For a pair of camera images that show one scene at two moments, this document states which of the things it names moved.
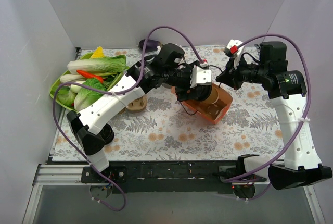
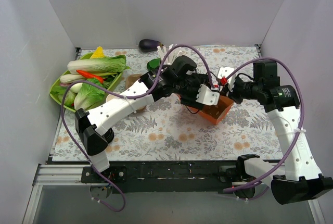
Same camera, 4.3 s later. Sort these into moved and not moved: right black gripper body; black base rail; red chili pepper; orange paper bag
Moved: right black gripper body
Not moved: orange paper bag; red chili pepper; black base rail
